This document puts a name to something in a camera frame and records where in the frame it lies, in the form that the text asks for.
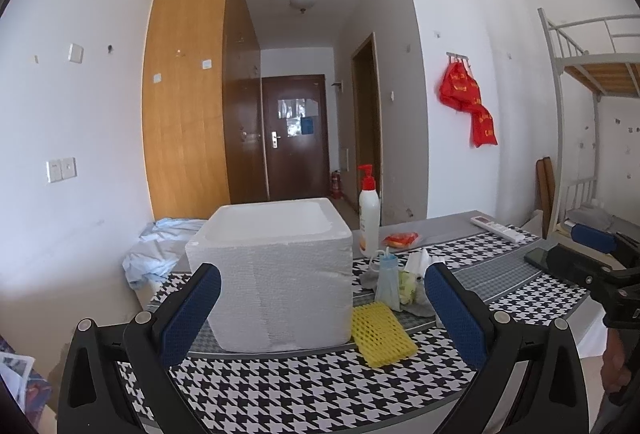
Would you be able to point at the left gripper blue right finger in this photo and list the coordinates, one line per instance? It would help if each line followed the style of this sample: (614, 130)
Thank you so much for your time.
(461, 312)

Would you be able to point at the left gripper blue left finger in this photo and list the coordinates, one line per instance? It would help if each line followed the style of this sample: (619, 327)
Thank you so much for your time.
(184, 312)

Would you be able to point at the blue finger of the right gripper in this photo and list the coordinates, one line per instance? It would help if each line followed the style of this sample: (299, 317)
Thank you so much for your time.
(593, 238)

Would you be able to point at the green plastic bag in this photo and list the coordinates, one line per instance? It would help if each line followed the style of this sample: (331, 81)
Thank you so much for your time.
(411, 289)

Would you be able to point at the white foam sheets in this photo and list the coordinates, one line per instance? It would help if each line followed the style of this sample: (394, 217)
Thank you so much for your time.
(418, 262)

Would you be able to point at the yellow foam net sleeve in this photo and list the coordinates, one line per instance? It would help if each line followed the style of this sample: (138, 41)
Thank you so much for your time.
(379, 336)

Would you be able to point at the blue face mask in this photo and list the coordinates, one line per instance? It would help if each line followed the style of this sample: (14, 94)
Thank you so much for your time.
(387, 287)

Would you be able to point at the grey sock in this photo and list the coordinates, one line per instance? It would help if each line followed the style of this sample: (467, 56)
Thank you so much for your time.
(368, 280)

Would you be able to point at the person's right hand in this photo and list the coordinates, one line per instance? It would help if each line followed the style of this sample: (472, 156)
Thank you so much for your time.
(614, 373)

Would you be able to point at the black smartphone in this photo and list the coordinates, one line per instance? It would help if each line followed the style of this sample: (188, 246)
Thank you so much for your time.
(538, 258)

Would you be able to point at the light blue crumpled sheet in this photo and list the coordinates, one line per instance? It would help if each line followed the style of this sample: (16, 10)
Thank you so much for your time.
(159, 251)

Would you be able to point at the wooden sticks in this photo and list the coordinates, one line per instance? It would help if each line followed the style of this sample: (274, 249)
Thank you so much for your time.
(546, 190)

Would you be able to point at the white remote control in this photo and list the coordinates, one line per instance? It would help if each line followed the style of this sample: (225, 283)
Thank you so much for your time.
(497, 229)

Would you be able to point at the red snack packet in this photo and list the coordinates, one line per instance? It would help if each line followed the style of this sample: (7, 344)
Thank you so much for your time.
(401, 240)

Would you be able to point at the white styrofoam box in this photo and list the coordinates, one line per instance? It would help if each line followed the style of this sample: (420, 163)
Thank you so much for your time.
(286, 275)

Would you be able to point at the houndstooth table cloth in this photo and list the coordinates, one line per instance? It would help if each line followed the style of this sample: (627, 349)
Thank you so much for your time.
(326, 391)

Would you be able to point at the white pump lotion bottle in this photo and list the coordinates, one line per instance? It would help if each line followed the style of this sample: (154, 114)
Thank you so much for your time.
(369, 212)

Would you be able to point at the metal bunk bed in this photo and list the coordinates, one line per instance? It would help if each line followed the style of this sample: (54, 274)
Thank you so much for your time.
(595, 76)

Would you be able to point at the red fire extinguisher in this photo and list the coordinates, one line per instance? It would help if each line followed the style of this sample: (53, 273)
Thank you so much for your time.
(336, 185)

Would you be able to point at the red cloth bags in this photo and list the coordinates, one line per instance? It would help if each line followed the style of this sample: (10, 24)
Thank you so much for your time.
(459, 90)

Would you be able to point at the wooden wardrobe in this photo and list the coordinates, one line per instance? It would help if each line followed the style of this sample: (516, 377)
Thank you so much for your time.
(201, 113)

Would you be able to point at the dark brown entrance door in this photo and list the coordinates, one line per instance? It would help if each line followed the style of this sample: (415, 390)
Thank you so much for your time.
(297, 145)

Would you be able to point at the ceiling lamp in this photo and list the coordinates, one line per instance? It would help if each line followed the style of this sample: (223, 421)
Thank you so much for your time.
(302, 6)

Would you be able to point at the white wall socket pair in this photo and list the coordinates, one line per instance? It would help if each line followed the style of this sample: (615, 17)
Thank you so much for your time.
(61, 169)

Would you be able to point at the side doorway frame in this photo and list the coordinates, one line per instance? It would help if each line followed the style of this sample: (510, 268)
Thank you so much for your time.
(367, 109)

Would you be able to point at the white wall switch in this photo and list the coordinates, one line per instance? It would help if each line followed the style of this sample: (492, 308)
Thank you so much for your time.
(75, 53)

